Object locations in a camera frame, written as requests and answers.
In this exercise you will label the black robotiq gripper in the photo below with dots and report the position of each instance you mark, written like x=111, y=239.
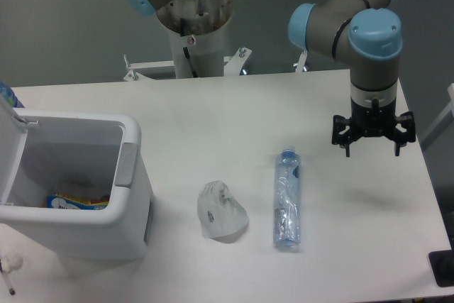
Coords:
x=378, y=121

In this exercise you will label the clear blue plastic bottle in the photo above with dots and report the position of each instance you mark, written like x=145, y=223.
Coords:
x=287, y=199

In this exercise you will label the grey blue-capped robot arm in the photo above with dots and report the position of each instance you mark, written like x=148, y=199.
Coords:
x=362, y=34

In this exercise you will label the white plastic trash can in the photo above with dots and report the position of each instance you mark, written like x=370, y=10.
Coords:
x=82, y=155

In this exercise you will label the black device at table corner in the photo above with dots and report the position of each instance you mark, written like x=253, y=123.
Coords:
x=442, y=267

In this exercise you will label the blue yellow snack wrapper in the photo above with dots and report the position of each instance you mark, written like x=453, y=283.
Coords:
x=60, y=201

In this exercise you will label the blue patterned object left edge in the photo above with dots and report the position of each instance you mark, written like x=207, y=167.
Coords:
x=10, y=97

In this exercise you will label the white crumpled paper ball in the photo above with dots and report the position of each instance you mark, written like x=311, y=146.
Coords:
x=11, y=262

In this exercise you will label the white pen black tip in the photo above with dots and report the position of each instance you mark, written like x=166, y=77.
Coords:
x=7, y=278

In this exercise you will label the white frame right edge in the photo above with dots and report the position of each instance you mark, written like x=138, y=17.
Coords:
x=439, y=124

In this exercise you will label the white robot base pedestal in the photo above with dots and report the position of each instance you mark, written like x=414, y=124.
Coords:
x=197, y=30

